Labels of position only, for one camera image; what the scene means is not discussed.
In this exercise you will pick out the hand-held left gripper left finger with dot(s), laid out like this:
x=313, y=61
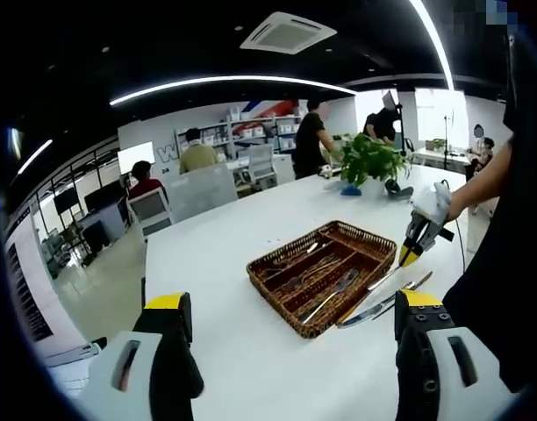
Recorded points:
x=99, y=373

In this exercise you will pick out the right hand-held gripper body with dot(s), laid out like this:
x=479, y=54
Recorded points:
x=433, y=201

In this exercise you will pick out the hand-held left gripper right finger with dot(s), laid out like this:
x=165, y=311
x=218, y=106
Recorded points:
x=417, y=373

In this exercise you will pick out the brown wicker storage tray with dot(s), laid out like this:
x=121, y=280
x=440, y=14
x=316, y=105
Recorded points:
x=365, y=250

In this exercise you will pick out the steel spoon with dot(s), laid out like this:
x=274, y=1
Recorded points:
x=313, y=249
x=281, y=265

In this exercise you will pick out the cutlery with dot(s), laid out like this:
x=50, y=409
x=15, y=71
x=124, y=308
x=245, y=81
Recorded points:
x=317, y=307

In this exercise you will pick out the white storage shelf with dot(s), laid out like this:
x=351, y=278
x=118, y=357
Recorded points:
x=251, y=131

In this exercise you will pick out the white laptop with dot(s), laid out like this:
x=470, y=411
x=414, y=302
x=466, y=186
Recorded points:
x=71, y=373

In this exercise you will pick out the thin wooden stick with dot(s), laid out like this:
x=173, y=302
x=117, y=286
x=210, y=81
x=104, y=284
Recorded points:
x=420, y=279

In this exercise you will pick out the black curved holder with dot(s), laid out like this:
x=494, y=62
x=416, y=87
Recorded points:
x=393, y=187

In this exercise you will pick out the green potted plant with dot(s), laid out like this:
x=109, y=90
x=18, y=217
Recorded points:
x=369, y=160

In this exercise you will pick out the blue packet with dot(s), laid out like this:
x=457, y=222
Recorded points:
x=351, y=190

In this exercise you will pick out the person's black shirt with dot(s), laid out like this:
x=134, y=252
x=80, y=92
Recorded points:
x=505, y=285

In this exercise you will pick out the black upright bar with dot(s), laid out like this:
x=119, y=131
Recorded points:
x=143, y=289

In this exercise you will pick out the straight ceiling light strip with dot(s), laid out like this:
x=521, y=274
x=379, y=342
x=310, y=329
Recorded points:
x=435, y=36

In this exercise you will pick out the white office chair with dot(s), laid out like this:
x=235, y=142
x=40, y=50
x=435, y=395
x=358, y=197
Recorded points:
x=260, y=160
x=150, y=208

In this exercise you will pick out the black television on stand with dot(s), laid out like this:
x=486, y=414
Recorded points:
x=66, y=202

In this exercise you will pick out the black desk monitor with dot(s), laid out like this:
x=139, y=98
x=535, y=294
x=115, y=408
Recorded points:
x=102, y=197

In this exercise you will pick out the white partition panel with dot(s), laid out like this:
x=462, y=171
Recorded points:
x=202, y=186

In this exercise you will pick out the bright white screen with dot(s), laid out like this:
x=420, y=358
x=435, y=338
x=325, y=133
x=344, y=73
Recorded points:
x=134, y=158

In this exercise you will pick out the ceiling air vent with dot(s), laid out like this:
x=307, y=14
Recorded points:
x=288, y=33

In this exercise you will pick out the short ceiling light strip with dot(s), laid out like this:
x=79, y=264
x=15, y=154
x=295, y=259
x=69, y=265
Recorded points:
x=33, y=157

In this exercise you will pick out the curved ceiling light strip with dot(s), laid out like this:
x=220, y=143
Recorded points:
x=224, y=79

